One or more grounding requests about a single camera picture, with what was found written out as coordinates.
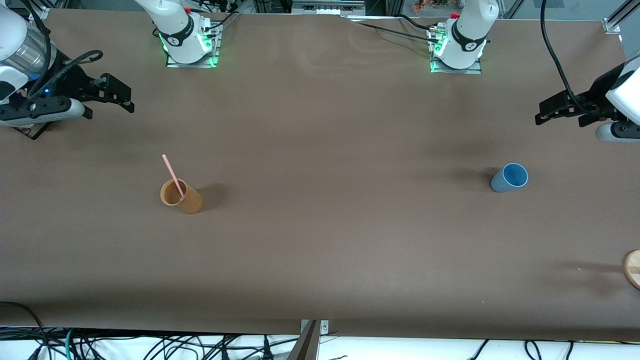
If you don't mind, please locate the round wooden board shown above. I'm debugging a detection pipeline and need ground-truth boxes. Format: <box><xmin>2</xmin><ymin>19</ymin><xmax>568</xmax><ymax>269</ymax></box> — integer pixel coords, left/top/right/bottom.
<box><xmin>622</xmin><ymin>249</ymin><xmax>640</xmax><ymax>291</ymax></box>

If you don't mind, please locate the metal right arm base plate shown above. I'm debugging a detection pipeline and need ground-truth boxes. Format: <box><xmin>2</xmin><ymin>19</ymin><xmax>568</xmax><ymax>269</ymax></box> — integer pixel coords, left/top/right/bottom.
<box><xmin>165</xmin><ymin>21</ymin><xmax>221</xmax><ymax>69</ymax></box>

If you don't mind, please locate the brown cup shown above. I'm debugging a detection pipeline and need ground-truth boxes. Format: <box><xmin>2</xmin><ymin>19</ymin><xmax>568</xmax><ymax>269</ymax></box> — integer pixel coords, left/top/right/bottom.
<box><xmin>160</xmin><ymin>178</ymin><xmax>204</xmax><ymax>215</ymax></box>

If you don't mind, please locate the black wire cup rack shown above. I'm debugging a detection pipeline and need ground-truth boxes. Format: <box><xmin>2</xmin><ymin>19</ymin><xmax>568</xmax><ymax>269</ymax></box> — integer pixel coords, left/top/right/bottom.
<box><xmin>10</xmin><ymin>121</ymin><xmax>52</xmax><ymax>141</ymax></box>

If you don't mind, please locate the black floor cable loop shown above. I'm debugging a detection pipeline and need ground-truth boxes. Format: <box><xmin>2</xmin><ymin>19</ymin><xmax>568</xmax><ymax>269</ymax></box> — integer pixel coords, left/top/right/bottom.
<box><xmin>0</xmin><ymin>301</ymin><xmax>48</xmax><ymax>360</ymax></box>

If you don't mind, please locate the pink chopstick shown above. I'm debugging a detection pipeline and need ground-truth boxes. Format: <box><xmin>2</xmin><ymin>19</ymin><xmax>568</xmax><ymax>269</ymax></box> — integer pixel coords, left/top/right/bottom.
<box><xmin>162</xmin><ymin>154</ymin><xmax>185</xmax><ymax>200</ymax></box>

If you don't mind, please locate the aluminium frame profile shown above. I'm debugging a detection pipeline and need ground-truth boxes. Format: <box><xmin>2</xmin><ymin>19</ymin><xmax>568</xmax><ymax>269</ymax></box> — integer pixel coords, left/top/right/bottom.
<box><xmin>602</xmin><ymin>0</ymin><xmax>640</xmax><ymax>35</ymax></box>

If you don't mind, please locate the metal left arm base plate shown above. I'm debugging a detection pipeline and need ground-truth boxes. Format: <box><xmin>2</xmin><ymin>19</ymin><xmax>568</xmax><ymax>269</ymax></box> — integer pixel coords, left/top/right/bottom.
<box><xmin>428</xmin><ymin>25</ymin><xmax>484</xmax><ymax>75</ymax></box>

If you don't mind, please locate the grey control box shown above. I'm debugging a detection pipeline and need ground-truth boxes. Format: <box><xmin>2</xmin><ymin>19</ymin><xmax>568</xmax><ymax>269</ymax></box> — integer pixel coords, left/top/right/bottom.
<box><xmin>292</xmin><ymin>0</ymin><xmax>367</xmax><ymax>15</ymax></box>

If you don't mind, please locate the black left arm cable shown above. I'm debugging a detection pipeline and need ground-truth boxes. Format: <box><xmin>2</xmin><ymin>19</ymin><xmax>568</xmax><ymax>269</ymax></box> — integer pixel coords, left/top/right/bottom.
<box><xmin>541</xmin><ymin>0</ymin><xmax>608</xmax><ymax>119</ymax></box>

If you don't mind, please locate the grey table leg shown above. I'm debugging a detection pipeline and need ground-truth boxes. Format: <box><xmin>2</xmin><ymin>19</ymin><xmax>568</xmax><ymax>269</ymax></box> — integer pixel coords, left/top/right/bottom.
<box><xmin>287</xmin><ymin>320</ymin><xmax>321</xmax><ymax>360</ymax></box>

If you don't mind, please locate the metal table bracket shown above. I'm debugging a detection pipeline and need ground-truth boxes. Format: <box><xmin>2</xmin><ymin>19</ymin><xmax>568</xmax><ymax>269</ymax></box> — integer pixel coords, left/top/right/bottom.
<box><xmin>300</xmin><ymin>319</ymin><xmax>330</xmax><ymax>335</ymax></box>

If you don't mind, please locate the blue cup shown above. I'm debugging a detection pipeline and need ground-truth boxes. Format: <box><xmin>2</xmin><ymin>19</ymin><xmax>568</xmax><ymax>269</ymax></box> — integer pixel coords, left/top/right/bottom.
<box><xmin>490</xmin><ymin>162</ymin><xmax>529</xmax><ymax>193</ymax></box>

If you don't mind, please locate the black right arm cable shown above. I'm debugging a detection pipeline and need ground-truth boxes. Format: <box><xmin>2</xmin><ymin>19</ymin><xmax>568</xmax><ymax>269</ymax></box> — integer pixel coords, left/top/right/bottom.
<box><xmin>19</xmin><ymin>0</ymin><xmax>104</xmax><ymax>101</ymax></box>

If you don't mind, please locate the black cable on table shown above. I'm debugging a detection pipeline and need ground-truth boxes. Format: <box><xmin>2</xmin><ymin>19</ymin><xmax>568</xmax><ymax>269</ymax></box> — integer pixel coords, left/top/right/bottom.
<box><xmin>345</xmin><ymin>14</ymin><xmax>443</xmax><ymax>46</ymax></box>

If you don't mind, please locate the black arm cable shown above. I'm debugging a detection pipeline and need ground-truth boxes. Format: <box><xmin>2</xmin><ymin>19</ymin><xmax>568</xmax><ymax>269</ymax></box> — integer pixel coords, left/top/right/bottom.
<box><xmin>19</xmin><ymin>0</ymin><xmax>104</xmax><ymax>101</ymax></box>
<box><xmin>541</xmin><ymin>0</ymin><xmax>608</xmax><ymax>119</ymax></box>

